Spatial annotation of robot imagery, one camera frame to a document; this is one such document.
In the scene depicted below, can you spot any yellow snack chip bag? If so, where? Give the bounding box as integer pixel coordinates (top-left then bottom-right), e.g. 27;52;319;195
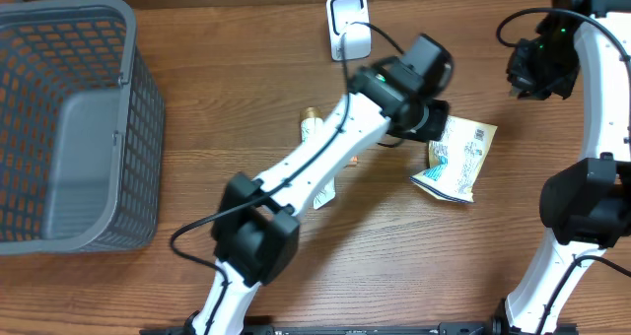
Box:
410;116;497;203

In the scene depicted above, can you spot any small orange white box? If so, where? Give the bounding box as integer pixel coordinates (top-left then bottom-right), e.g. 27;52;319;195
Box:
346;156;358;167

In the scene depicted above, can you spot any white bamboo print tube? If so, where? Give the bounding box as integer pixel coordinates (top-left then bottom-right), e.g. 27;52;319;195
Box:
300;107;336;210

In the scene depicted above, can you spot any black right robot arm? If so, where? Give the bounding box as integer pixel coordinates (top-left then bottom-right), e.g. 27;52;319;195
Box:
478;0;630;334

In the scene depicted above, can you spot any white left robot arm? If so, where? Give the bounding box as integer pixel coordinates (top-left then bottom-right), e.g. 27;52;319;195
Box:
185;58;453;334

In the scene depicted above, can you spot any white barcode scanner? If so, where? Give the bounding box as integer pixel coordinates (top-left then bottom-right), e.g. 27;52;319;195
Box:
325;0;372;61

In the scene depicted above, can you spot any grey plastic mesh basket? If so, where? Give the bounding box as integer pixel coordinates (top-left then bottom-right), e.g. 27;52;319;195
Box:
1;0;166;255

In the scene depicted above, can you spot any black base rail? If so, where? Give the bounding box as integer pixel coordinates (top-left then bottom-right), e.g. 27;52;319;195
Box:
140;321;581;335

